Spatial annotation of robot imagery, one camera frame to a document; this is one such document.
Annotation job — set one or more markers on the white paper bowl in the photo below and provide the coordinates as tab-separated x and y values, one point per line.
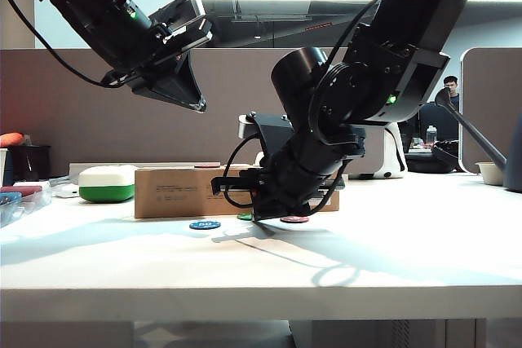
491	173

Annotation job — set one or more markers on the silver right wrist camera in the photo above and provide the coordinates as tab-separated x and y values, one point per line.
246	126

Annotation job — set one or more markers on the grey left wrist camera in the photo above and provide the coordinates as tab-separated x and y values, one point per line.
187	10

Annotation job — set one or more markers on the white and green soap box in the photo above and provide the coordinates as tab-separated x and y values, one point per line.
106	185

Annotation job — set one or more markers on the person in dark shirt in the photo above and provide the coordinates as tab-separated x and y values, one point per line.
450	86

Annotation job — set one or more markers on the brown cardboard rectangular box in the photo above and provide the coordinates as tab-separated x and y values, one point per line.
171	193

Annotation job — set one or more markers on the grey flat object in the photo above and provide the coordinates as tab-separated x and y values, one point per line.
59	182

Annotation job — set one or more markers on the blue chip stack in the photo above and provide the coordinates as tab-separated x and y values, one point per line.
9	199

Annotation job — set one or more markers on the green poker chip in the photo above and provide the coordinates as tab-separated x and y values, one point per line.
244	216

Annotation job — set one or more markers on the orange soft object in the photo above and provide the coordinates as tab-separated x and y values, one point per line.
11	139

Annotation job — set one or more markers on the dark red poker chip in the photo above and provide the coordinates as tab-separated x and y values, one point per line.
207	166

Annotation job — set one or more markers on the clear plastic chip case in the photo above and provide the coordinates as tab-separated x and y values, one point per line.
28	209

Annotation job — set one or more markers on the black computer monitor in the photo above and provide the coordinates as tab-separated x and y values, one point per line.
442	124
410	136

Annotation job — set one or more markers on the blue poker chip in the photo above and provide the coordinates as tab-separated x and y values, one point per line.
205	225

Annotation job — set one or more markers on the black pen holder cup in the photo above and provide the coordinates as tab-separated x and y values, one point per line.
34	162

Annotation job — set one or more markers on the wide grey desk partition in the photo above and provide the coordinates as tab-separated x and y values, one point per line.
61	120

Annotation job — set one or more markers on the clear water bottle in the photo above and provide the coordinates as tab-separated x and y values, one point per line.
431	136

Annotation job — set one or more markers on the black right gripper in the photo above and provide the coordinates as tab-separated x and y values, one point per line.
244	185

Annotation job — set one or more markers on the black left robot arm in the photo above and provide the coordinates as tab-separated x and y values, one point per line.
89	5

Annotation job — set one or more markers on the small white case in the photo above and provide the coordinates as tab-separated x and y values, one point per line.
67	191

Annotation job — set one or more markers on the narrow grey desk partition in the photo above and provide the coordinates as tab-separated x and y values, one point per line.
493	95

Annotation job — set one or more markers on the white paper cup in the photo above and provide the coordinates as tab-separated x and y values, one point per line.
3	166

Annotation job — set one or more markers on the black bag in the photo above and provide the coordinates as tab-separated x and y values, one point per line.
436	160

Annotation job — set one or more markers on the red chip stack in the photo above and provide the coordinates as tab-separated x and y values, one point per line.
22	191

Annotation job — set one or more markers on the dark grey watering can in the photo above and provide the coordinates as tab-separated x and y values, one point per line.
481	141

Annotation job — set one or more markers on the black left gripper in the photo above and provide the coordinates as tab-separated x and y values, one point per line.
179	44

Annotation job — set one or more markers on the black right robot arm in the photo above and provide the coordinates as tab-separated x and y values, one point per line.
416	10

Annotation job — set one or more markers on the white and black robot figure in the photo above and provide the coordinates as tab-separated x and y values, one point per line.
392	160

